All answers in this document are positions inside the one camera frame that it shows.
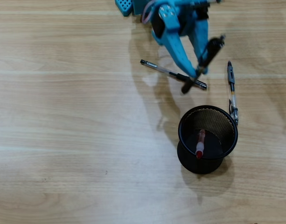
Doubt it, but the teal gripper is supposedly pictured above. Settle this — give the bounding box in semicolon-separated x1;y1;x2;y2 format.
151;2;210;78

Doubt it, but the black retractable pen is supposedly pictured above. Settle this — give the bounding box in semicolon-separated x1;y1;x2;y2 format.
181;34;226;95

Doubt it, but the clear gel pen black cap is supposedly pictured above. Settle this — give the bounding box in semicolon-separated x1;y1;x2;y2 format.
140;59;208;91

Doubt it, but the clear pen grey grip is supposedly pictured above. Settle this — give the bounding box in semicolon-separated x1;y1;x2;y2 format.
227;60;239;126

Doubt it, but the red pen white grip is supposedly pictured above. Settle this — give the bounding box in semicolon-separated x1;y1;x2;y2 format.
195;129;206;159

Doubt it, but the black mesh pen holder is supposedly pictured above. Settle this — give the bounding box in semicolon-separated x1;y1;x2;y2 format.
177;105;238;175

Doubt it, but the teal wrist camera module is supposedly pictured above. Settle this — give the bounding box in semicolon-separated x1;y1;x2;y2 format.
175;0;224;7

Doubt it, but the red white black servo wire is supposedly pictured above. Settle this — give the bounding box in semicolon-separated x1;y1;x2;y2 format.
142;1;156;24

